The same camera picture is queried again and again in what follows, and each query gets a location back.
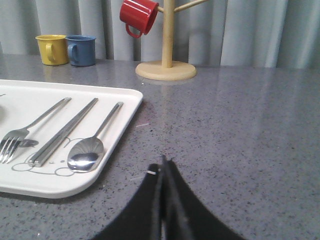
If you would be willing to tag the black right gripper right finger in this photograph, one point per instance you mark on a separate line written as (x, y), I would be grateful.
(184, 216)

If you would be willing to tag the blue enamel mug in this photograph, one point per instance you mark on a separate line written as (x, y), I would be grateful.
(81, 50)

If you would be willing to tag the silver fork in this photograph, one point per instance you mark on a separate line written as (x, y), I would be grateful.
(11, 141)

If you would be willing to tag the yellow enamel mug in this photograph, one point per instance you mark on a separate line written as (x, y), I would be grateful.
(53, 49)

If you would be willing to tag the wooden mug tree stand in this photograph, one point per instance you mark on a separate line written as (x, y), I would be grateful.
(167, 69)

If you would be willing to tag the grey pleated curtain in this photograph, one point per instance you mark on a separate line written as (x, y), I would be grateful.
(258, 33)

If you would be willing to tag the red enamel mug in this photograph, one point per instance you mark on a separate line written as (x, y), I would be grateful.
(138, 16)

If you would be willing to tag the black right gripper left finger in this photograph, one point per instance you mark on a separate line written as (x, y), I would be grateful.
(141, 217)

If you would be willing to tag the cream rabbit serving tray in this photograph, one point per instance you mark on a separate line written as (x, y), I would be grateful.
(21, 102)

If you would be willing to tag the silver spoon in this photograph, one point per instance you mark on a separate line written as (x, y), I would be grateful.
(88, 152)

